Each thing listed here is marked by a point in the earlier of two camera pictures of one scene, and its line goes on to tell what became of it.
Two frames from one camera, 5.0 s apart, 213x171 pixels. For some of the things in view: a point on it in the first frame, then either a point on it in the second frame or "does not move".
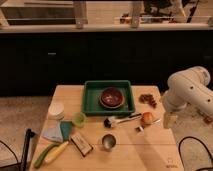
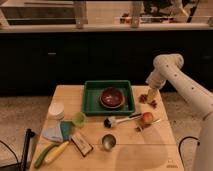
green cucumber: (41, 155) does not move
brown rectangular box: (82, 147) does not move
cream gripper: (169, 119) → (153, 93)
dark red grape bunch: (147, 99) does not move
